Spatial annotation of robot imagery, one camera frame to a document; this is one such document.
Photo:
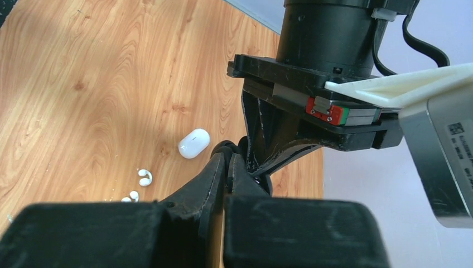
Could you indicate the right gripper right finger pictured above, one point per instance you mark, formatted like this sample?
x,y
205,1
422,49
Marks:
x,y
265,231

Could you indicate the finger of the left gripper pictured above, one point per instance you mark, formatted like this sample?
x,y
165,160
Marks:
x,y
282,154
260,120

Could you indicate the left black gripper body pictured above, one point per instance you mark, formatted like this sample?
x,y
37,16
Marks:
x,y
308,111

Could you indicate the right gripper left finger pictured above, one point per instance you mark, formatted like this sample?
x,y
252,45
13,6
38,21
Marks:
x,y
183,230

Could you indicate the black charging case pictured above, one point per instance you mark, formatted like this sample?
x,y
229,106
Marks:
x,y
236,151

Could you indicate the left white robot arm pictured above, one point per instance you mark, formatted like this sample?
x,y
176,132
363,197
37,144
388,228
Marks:
x,y
344,37

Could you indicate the white charging case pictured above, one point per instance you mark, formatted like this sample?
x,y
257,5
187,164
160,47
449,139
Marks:
x,y
194,143

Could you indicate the white earbud left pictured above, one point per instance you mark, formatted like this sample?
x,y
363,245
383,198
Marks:
x,y
146,177

